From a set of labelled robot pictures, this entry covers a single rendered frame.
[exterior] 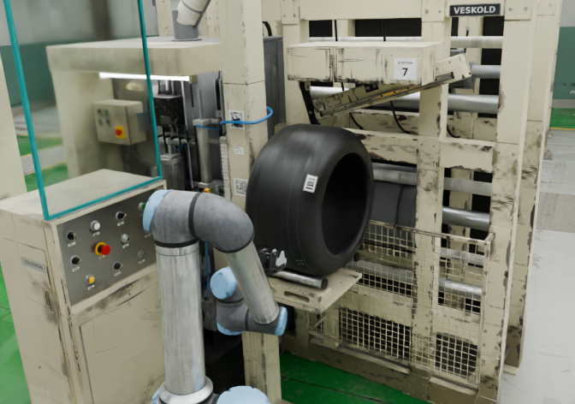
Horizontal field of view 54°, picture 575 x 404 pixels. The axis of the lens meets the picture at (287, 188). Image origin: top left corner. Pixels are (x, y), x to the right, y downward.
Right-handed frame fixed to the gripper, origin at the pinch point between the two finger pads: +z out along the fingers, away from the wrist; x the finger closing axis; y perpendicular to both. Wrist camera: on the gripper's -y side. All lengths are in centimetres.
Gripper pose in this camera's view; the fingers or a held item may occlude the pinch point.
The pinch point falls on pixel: (282, 261)
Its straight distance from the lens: 213.0
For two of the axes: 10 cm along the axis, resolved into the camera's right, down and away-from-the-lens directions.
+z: 5.5, -1.6, 8.2
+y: 0.3, -9.8, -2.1
